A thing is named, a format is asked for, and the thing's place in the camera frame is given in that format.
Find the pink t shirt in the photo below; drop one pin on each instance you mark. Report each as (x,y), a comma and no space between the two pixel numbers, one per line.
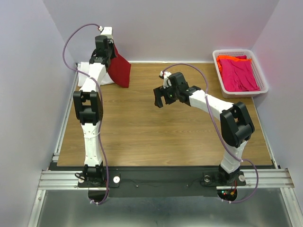
(237,76)

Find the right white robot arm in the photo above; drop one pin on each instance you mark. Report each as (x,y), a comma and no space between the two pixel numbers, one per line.
(236,126)

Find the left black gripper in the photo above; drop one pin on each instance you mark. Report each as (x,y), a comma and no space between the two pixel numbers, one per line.
(113,54)

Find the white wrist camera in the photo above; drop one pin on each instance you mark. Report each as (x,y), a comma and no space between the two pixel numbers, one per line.
(165,76)
(106,31)

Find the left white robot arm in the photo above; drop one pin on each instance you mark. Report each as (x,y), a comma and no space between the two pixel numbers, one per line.
(89,110)

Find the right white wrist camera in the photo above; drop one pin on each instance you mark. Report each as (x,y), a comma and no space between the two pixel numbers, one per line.
(165,76)

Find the orange t shirt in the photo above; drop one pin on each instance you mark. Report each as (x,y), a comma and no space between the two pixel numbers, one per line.
(233,58)

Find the white plastic basket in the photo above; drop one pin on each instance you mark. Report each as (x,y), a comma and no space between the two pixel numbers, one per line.
(257,72)

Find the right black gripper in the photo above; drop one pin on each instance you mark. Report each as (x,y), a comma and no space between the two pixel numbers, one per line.
(160,91)

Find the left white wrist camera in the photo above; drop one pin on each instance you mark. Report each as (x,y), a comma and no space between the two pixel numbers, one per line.
(106,31)

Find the dark red t shirt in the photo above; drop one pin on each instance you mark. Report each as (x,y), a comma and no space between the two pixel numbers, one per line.
(119,70)

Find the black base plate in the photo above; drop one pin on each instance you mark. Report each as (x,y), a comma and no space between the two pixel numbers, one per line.
(136,182)

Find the folded white t shirt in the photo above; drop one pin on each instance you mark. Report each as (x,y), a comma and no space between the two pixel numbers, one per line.
(104,79)

